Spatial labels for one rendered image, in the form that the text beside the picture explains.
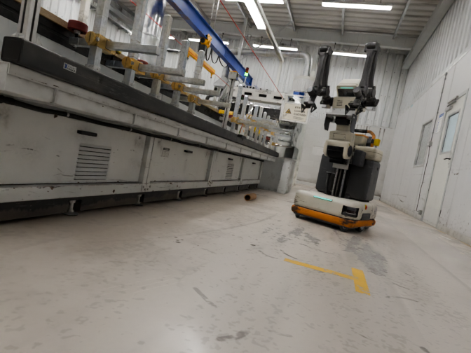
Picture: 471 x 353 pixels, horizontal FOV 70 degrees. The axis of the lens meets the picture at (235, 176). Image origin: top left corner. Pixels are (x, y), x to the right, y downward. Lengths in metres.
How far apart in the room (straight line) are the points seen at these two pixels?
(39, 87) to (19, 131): 0.32
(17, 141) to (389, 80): 12.01
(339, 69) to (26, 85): 12.00
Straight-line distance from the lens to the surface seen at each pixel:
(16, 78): 1.36
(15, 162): 1.69
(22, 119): 1.68
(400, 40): 11.95
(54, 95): 1.46
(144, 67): 1.79
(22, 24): 1.38
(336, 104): 3.40
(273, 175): 6.19
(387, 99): 12.72
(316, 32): 12.01
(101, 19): 1.61
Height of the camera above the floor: 0.46
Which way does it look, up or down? 3 degrees down
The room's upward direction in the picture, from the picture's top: 11 degrees clockwise
